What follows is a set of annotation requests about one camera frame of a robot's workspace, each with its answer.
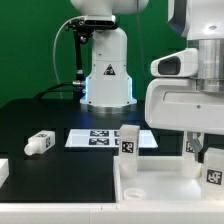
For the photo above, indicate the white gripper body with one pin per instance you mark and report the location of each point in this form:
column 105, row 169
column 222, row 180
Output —
column 173, row 100

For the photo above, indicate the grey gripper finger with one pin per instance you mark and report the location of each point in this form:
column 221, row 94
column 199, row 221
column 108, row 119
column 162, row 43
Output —
column 196, row 140

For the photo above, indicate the white square tabletop tray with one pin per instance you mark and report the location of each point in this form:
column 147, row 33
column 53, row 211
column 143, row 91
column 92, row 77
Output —
column 159, row 179

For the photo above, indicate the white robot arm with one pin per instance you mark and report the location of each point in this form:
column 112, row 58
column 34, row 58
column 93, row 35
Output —
column 200, row 22

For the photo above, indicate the white marker sheet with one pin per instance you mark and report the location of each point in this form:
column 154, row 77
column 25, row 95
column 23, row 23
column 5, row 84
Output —
column 105, row 138

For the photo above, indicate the white front barrier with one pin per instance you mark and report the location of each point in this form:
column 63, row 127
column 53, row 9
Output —
column 205, row 212

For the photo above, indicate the white left barrier block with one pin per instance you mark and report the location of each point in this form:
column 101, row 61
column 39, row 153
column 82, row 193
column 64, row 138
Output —
column 4, row 171

